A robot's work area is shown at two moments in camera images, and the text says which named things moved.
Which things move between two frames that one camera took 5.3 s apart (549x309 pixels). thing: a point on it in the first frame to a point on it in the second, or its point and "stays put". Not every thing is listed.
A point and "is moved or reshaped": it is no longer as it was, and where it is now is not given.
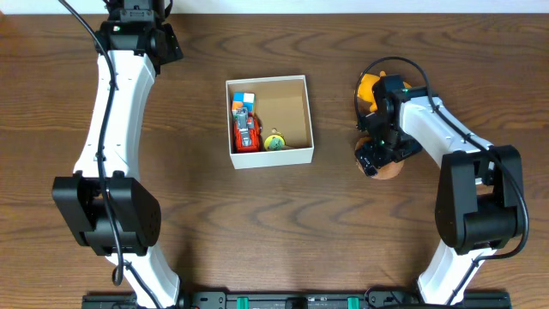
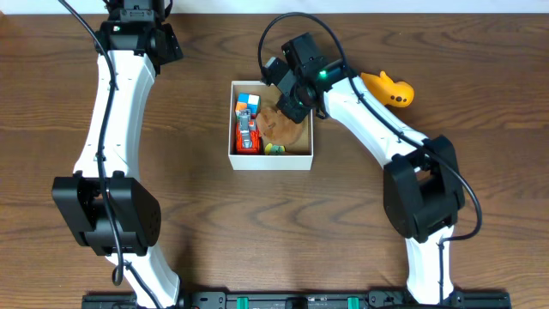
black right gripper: x=379 y=159 to x=298 y=114
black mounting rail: x=358 y=299 stays put
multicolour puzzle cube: x=241 y=99 is moved or reshaped
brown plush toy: x=383 y=172 to x=276 y=128
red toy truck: x=246 y=130 stays put
